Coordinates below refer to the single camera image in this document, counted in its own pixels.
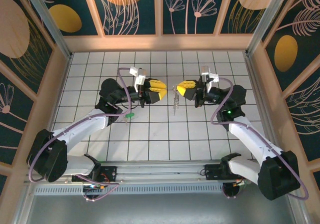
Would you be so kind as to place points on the aluminium frame post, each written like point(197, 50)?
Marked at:
point(48, 21)
point(268, 21)

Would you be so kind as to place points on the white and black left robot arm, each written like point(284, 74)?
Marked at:
point(85, 127)

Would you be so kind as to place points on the grey metal panel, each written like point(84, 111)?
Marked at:
point(160, 209)

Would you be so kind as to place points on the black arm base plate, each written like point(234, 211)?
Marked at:
point(111, 172)
point(210, 174)

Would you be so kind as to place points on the aluminium mounting rail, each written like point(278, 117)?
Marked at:
point(160, 172)

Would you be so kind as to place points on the aluminium side rail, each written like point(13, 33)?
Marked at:
point(255, 78)

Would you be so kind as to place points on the green-headed key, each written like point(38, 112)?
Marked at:
point(129, 115)

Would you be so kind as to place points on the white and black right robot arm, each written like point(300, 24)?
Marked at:
point(247, 141)

